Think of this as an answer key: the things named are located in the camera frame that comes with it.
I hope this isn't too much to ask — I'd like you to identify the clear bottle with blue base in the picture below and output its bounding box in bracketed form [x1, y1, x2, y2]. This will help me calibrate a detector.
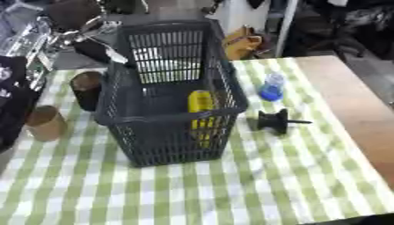
[257, 71, 287, 103]

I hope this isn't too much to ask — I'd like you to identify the black spool with rod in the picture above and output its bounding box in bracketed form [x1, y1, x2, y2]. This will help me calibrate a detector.
[255, 108, 314, 136]

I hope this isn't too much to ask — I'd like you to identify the yellow bottle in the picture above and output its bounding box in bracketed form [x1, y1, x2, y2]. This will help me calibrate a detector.
[186, 90, 217, 149]

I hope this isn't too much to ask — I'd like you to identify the black chair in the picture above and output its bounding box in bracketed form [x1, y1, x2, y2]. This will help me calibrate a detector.
[300, 0, 394, 61]

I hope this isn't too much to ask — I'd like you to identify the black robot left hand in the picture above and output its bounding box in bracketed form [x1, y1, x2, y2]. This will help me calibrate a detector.
[72, 36, 129, 65]

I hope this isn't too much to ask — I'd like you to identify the tan paper cup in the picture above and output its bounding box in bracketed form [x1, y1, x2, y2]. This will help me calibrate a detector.
[25, 105, 69, 142]

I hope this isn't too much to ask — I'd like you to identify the tan bag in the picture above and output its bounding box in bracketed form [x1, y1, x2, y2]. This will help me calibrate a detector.
[222, 25, 265, 62]

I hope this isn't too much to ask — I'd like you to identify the dark grey plastic basket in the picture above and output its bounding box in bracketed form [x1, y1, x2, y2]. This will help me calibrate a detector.
[92, 18, 252, 169]

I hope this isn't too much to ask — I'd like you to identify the dark brown cylindrical can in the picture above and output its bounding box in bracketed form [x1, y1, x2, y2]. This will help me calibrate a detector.
[69, 70, 105, 113]

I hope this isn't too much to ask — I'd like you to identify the white pole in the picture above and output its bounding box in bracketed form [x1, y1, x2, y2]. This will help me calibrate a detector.
[272, 0, 301, 58]

